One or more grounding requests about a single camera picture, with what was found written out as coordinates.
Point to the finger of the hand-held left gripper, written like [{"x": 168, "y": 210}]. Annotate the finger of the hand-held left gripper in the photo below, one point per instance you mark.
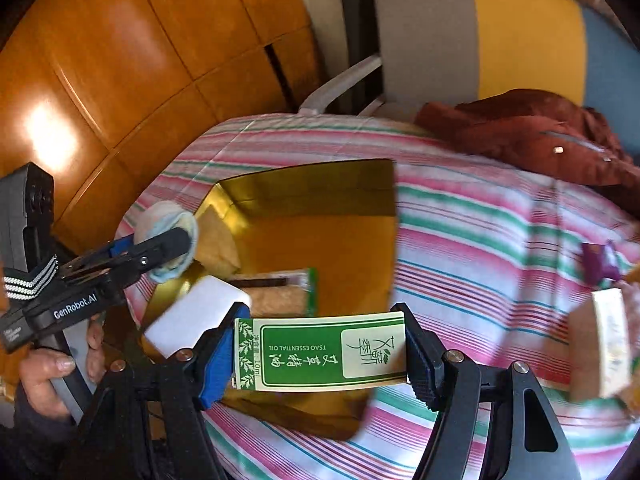
[
  {"x": 122, "y": 250},
  {"x": 160, "y": 255}
]

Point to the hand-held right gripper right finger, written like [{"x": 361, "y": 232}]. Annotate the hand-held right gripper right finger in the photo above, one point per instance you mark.
[{"x": 417, "y": 360}]

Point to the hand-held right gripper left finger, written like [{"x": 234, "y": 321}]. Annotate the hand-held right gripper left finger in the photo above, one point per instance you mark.
[{"x": 217, "y": 365}]

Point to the cream sock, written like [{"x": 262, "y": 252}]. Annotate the cream sock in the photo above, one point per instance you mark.
[{"x": 160, "y": 220}]

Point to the white sponge block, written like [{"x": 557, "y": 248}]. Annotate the white sponge block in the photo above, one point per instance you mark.
[{"x": 195, "y": 315}]

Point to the green carton box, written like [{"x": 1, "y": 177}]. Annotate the green carton box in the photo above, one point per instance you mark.
[{"x": 310, "y": 355}]

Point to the gold tin box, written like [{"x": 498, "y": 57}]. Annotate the gold tin box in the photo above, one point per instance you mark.
[{"x": 325, "y": 240}]

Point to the beige cardboard box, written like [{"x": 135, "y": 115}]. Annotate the beige cardboard box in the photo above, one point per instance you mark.
[{"x": 590, "y": 350}]

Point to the purple packet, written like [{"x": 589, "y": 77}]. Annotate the purple packet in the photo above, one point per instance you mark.
[{"x": 597, "y": 262}]

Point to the person's left forearm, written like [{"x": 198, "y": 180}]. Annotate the person's left forearm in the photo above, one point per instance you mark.
[{"x": 30, "y": 442}]

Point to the person's left hand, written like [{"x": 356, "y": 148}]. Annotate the person's left hand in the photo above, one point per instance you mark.
[{"x": 42, "y": 370}]

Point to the striped table cloth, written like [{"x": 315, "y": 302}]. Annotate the striped table cloth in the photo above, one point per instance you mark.
[{"x": 475, "y": 260}]

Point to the wooden wardrobe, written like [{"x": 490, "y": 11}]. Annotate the wooden wardrobe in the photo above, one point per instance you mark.
[{"x": 150, "y": 60}]

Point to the dark red jacket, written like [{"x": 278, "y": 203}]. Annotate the dark red jacket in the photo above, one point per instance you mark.
[{"x": 500, "y": 125}]

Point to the black rolled mat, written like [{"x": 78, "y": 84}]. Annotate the black rolled mat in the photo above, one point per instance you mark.
[{"x": 355, "y": 10}]

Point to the grey yellow blue chair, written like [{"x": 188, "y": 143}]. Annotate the grey yellow blue chair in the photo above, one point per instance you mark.
[{"x": 425, "y": 35}]

